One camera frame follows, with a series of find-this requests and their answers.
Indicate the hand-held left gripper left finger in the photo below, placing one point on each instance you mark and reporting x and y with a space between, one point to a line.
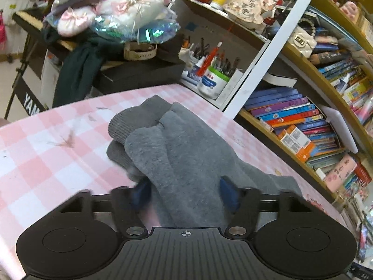
140 194

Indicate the pink book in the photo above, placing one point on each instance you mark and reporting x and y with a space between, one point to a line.
339 173

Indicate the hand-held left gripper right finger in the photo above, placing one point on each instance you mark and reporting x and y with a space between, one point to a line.
228 195

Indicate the white jar pen holder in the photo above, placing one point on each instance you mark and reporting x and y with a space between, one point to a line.
211 84

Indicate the wooden bookshelf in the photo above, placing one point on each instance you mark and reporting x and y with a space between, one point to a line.
258 127

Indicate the black book with white pages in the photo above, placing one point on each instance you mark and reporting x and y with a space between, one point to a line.
279 79

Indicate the plush flower bouquet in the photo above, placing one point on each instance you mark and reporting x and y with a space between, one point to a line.
131 5

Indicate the stack of thin flat books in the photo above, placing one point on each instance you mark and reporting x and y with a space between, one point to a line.
326 159

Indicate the pink checkered tablecloth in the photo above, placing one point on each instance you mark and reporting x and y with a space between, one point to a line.
43 157

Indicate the black keyboard stand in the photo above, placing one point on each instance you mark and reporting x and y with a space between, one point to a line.
29 102

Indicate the grey sock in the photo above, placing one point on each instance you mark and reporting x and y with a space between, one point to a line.
186 151

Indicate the row of colourful books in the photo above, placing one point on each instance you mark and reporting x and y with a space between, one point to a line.
279 108

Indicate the dark green cloth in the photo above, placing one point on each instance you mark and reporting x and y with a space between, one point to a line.
75 73

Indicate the white shelf unit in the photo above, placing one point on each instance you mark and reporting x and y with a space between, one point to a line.
276 49

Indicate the plush rabbit decoration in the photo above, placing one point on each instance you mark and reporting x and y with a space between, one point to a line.
250 5

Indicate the white flat board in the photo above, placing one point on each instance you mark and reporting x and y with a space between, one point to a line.
341 128

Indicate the orange and blue box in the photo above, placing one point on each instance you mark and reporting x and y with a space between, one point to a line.
300 137
287 144

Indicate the white quilted purse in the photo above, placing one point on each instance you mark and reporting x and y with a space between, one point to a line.
301 42

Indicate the bundle of pens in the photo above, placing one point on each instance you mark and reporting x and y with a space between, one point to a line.
218 61

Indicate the shelf of mixed books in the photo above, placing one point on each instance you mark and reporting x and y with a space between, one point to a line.
338 64

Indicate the pink plush toy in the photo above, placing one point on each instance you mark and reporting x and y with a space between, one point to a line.
349 11

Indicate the black flat box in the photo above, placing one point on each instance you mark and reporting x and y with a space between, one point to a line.
137 75

